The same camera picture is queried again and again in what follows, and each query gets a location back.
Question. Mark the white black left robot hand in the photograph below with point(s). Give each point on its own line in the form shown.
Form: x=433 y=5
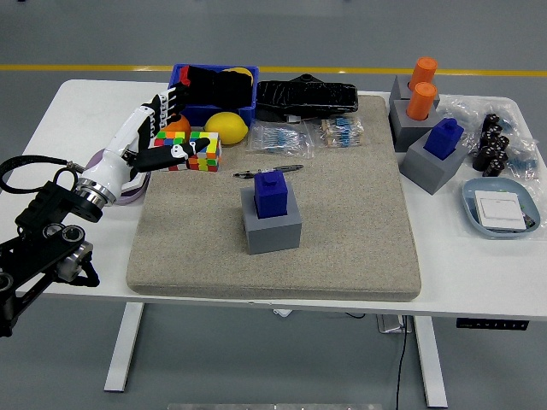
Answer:
x=115 y=147

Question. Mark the blue square seal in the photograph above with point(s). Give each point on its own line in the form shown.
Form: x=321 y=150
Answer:
x=442 y=141
x=271 y=196

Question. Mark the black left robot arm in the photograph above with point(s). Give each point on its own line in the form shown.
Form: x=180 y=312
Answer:
x=55 y=200

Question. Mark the grey seal holder block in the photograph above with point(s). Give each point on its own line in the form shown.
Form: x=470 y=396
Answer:
x=427 y=171
x=273 y=235
x=404 y=128
x=399 y=89

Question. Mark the orange cylinder seal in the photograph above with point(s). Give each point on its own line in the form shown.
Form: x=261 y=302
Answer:
x=421 y=102
x=423 y=70

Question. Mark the multicoloured puzzle cube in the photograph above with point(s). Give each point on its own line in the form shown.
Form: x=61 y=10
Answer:
x=209 y=160
x=168 y=137

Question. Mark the purple tray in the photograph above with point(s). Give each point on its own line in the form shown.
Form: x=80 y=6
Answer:
x=128 y=201

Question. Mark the orange fruit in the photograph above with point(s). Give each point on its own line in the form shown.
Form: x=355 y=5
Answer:
x=181 y=124

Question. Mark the red item in bin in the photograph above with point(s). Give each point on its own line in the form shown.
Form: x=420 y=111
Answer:
x=184 y=77

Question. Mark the yellow lemon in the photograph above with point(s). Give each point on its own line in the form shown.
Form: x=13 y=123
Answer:
x=226 y=128

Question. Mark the black cloth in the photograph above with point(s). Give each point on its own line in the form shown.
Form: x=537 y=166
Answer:
x=218 y=87

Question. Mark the blue plastic bin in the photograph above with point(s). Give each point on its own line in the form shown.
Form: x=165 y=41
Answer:
x=248 y=115

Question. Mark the yellow item in bin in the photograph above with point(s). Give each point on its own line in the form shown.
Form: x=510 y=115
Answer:
x=239 y=69

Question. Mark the clear bag of resistors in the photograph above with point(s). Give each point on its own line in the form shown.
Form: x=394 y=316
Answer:
x=342 y=132
x=278 y=138

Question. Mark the black silver pen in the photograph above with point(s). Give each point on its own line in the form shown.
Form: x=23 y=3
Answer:
x=290 y=168

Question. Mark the black wrapped device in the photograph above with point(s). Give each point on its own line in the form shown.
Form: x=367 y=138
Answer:
x=307 y=98

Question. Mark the white table leg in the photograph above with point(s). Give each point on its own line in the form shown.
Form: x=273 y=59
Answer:
x=124 y=346
x=431 y=363

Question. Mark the grey-brown mat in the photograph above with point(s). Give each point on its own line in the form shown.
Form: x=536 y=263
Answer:
x=342 y=239

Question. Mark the grey box under table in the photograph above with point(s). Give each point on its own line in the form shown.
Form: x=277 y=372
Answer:
x=391 y=323

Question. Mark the crumpled clear plastic bag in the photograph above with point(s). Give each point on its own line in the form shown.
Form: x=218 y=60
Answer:
x=459 y=112

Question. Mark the light blue tray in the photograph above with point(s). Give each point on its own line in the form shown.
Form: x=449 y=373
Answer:
x=470 y=200

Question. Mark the black capacitor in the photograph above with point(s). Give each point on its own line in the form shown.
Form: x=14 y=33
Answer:
x=483 y=157
x=502 y=144
x=491 y=121
x=487 y=140
x=495 y=130
x=495 y=164

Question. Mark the black table control panel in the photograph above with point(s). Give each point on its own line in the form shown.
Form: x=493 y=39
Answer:
x=491 y=324

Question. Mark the small circuit board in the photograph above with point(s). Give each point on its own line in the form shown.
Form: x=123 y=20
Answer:
x=530 y=221

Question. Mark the white switch panel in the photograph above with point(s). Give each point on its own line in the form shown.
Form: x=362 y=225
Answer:
x=500 y=211
x=136 y=184

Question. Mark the white bracket under table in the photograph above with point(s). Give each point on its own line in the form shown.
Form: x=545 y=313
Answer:
x=283 y=312

